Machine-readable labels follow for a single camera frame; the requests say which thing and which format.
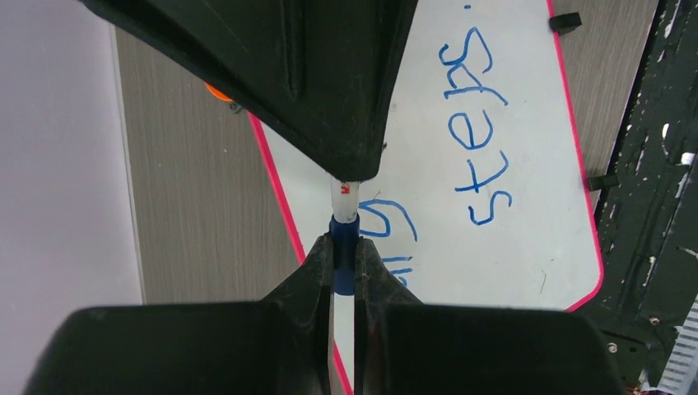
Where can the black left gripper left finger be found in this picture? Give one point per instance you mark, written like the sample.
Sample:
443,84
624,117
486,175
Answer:
277,345

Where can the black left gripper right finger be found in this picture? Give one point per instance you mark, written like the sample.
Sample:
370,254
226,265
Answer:
404,346

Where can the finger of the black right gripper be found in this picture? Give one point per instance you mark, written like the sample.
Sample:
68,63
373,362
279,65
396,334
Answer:
319,73

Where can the white marker pen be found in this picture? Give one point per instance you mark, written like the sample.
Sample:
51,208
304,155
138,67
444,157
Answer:
345,200

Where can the blue marker cap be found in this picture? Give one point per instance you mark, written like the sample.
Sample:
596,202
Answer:
345,237

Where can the pink-framed whiteboard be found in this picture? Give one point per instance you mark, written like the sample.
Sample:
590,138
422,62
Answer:
479,200

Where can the black whiteboard stand clip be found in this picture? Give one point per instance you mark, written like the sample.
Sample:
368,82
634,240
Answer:
602,182
564,23

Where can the orange curved block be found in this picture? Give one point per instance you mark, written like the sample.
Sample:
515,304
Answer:
218,94

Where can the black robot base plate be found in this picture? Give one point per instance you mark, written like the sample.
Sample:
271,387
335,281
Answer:
647,224

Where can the aluminium frame rail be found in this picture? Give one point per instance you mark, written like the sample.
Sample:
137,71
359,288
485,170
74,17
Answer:
680,373

